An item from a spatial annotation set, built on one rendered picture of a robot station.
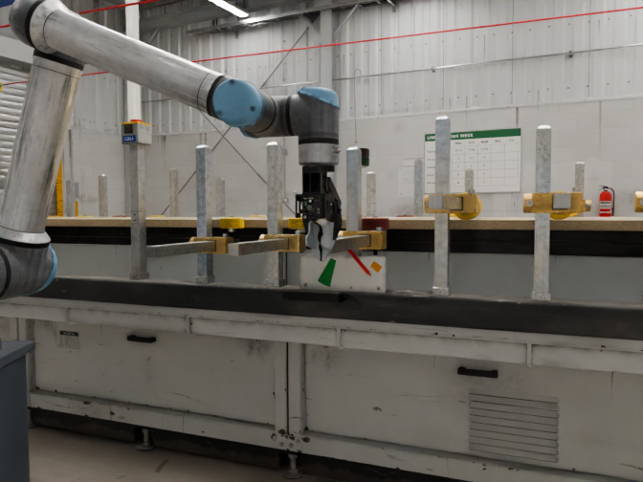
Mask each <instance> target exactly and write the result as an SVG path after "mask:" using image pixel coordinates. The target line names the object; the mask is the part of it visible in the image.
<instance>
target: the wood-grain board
mask: <svg viewBox="0 0 643 482"><path fill-rule="evenodd" d="M220 218H230V217H212V227H213V228H220ZM241 218H244V228H268V225H267V217H241ZM288 218H296V217H283V228H284V229H289V228H288ZM378 218H388V219H389V228H390V229H400V230H434V217H378ZM342 219H343V221H342V227H341V229H346V217H342ZM145 221H146V226H147V227H166V228H197V217H145ZM46 226H49V227H131V217H48V218H47V222H46ZM450 230H535V217H476V218H474V219H470V220H463V219H460V218H458V217H450ZM550 230H634V231H643V217H567V218H566V219H563V220H555V219H552V218H550Z"/></svg>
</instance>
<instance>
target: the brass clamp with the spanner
mask: <svg viewBox="0 0 643 482"><path fill-rule="evenodd" d="M339 235H341V236H343V237H347V236H354V235H370V246H367V247H362V248H358V249H356V250H383V249H386V248H387V232H386V231H376V230H360V231H346V230H340V232H339V234H338V236H339Z"/></svg>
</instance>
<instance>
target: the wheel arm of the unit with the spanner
mask: <svg viewBox="0 0 643 482"><path fill-rule="evenodd" d="M367 246H370V235H354V236H347V237H340V238H337V239H336V241H335V243H334V246H333V248H332V250H331V252H330V253H334V252H343V251H348V250H353V249H358V248H362V247H367Z"/></svg>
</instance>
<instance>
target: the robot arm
mask: <svg viewBox="0 0 643 482"><path fill-rule="evenodd" d="M9 21H10V26H11V30H12V31H13V33H14V35H15V36H16V37H17V38H18V39H19V40H20V41H21V42H22V43H24V44H26V45H28V46H30V47H32V48H34V50H33V64H32V68H31V72H30V77H29V81H28V86H27V90H26V95H25V98H24V102H23V107H22V111H21V116H20V120H19V124H18V128H17V133H16V137H15V141H14V146H13V150H12V154H11V162H10V166H9V170H8V175H7V179H6V183H5V187H4V192H3V196H2V201H1V205H0V300H3V299H8V298H13V297H18V296H28V295H31V294H34V293H36V292H39V291H41V290H43V289H45V288H46V287H47V286H48V285H49V284H50V283H51V282H52V281H53V279H54V277H55V273H56V269H57V259H56V255H55V251H54V250H52V248H51V246H50V241H51V238H50V237H49V235H48V234H47V233H46V231H45V226H46V222H47V218H48V213H49V209H50V205H51V202H52V197H53V193H54V189H55V181H56V177H57V173H58V170H59V165H60V161H61V157H62V153H63V149H64V144H65V141H66V137H67V133H68V128H69V124H70V120H71V117H72V112H73V108H74V104H75V100H76V95H77V91H78V85H79V80H80V76H81V74H82V73H83V69H84V65H85V64H90V65H93V66H95V67H97V68H100V69H102V70H103V71H106V72H108V73H111V74H113V75H115V76H118V77H122V78H124V79H126V80H129V81H131V82H133V83H136V84H138V85H141V86H143V87H144V88H147V89H149V90H152V91H154V92H156V93H159V94H161V95H163V96H166V97H168V98H171V99H174V100H177V101H179V102H182V103H184V104H185V105H188V106H190V107H192V108H195V109H197V110H200V111H202V112H204V113H207V114H208V115H209V116H211V117H213V118H216V119H218V120H221V121H223V122H225V123H226V124H227V125H229V126H232V127H236V128H239V130H240V131H241V132H242V134H243V135H244V136H245V137H248V138H253V139H259V138H269V137H293V136H299V165H304V166H303V167H302V194H296V218H300V214H301V213H302V223H303V226H304V228H305V230H306V232H307V233H308V234H307V235H306V237H305V244H306V246H307V247H309V248H311V249H312V251H313V253H314V255H315V256H316V257H317V259H318V260H319V261H321V262H323V261H324V260H325V259H326V257H327V256H328V255H329V254H330V252H331V250H332V248H333V246H334V243H335V241H336V239H337V237H338V234H339V232H340V229H341V227H342V221H343V219H342V209H341V204H342V201H341V199H340V197H339V195H338V192H337V190H336V188H335V187H334V184H333V182H332V180H331V178H330V177H327V173H333V172H335V166H333V165H337V164H339V153H340V152H341V149H340V148H339V110H340V107H339V97H338V94H337V93H336V92H335V91H333V90H330V89H327V88H321V87H301V88H299V89H298V91H297V93H298V94H297V95H293V96H270V95H268V94H267V93H265V92H263V91H262V90H260V89H258V88H257V87H256V86H254V85H253V84H252V83H251V82H250V81H247V80H245V79H241V78H234V77H230V76H228V75H225V74H219V73H217V72H215V71H213V70H210V69H208V68H205V67H203V66H201V65H198V64H196V63H193V62H191V61H188V60H186V59H183V58H181V57H179V56H177V55H173V54H170V53H168V52H165V51H163V50H160V49H158V48H155V47H153V46H150V45H148V44H145V43H143V42H141V41H139V40H136V39H134V38H131V37H129V36H126V35H124V34H121V33H117V32H115V31H112V30H110V29H107V28H105V27H103V26H101V25H98V24H96V23H93V22H91V21H88V20H87V19H86V18H84V17H83V16H82V15H80V14H79V13H77V12H75V11H70V10H68V9H67V8H66V7H65V6H64V5H63V4H62V3H61V2H59V1H57V0H15V1H14V2H13V4H12V5H11V9H10V14H9ZM298 201H299V213H298ZM300 202H302V209H300ZM319 219H323V220H327V221H326V222H325V225H323V226H321V225H320V224H318V223H317V222H316V221H318V220H319ZM322 232H323V235H322V237H321V233H322ZM322 247H323V249H322Z"/></svg>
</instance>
